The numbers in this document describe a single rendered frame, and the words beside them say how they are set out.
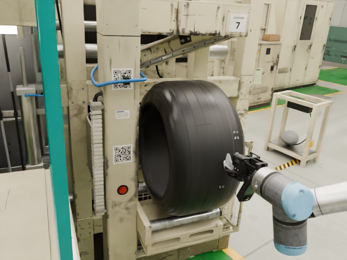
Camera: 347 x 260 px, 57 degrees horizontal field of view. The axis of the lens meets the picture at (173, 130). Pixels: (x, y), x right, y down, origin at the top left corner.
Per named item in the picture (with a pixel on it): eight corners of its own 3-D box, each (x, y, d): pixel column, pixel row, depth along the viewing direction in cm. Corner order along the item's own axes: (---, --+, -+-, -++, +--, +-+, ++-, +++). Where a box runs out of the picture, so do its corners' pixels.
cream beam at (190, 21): (126, 34, 131) (126, -4, 125) (112, 29, 152) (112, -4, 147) (249, 37, 153) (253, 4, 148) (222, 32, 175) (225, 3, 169)
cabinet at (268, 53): (241, 112, 584) (252, 42, 538) (219, 104, 626) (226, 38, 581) (272, 106, 636) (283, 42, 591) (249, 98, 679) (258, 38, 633)
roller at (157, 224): (144, 221, 134) (145, 232, 133) (146, 221, 130) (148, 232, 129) (216, 206, 147) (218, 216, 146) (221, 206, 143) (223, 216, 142)
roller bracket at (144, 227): (144, 247, 127) (145, 227, 123) (121, 194, 161) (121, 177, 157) (152, 245, 128) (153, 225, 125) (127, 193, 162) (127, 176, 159)
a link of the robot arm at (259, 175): (283, 197, 95) (256, 202, 92) (272, 190, 100) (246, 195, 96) (286, 169, 93) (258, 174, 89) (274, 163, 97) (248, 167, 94)
